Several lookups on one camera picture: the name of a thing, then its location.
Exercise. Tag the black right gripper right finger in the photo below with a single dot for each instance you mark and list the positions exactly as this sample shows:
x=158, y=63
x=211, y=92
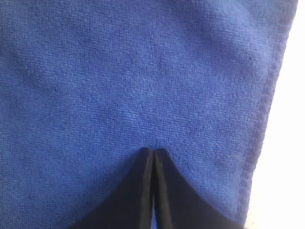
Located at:
x=177, y=204

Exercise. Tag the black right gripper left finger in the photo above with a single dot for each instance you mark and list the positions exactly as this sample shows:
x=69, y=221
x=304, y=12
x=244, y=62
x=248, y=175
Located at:
x=130, y=205

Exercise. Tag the blue microfiber towel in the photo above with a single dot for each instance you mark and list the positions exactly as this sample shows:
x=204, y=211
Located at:
x=84, y=84

